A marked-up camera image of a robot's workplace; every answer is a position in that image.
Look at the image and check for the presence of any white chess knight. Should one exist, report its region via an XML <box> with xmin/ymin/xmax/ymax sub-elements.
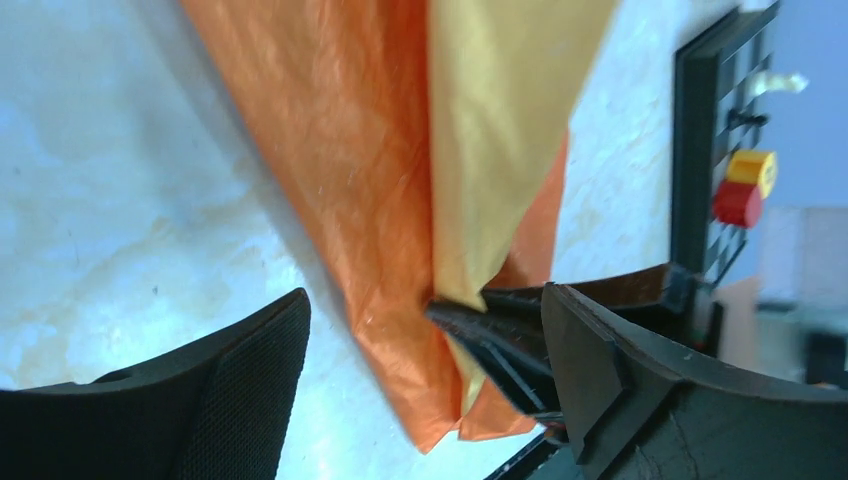
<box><xmin>747</xmin><ymin>70</ymin><xmax>809</xmax><ymax>98</ymax></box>

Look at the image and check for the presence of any red oval toy block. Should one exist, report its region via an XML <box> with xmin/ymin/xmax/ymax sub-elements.
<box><xmin>712</xmin><ymin>180</ymin><xmax>763</xmax><ymax>229</ymax></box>

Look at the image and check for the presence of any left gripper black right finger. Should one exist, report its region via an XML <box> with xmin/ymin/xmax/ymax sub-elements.
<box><xmin>541</xmin><ymin>284</ymin><xmax>847</xmax><ymax>479</ymax></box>

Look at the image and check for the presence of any black chess pawn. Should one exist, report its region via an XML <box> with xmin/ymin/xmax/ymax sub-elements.
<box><xmin>727</xmin><ymin>109</ymin><xmax>770</xmax><ymax>131</ymax></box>

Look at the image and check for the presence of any orange yellow wrapping paper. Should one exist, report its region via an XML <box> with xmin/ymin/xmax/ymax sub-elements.
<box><xmin>183</xmin><ymin>1</ymin><xmax>617</xmax><ymax>452</ymax></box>

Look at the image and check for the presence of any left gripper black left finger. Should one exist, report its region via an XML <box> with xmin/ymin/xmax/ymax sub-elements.
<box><xmin>1</xmin><ymin>288</ymin><xmax>311</xmax><ymax>479</ymax></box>

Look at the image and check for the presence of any black silver chessboard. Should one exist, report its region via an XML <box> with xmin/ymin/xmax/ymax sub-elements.
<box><xmin>670</xmin><ymin>3</ymin><xmax>780</xmax><ymax>285</ymax></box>

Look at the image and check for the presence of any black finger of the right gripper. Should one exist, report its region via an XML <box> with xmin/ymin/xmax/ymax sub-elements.
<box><xmin>427</xmin><ymin>299</ymin><xmax>564</xmax><ymax>424</ymax></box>
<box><xmin>480</xmin><ymin>262</ymin><xmax>697</xmax><ymax>318</ymax></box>

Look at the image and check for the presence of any yellow traffic light toy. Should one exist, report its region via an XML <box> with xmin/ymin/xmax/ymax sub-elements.
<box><xmin>725</xmin><ymin>149</ymin><xmax>778</xmax><ymax>199</ymax></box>

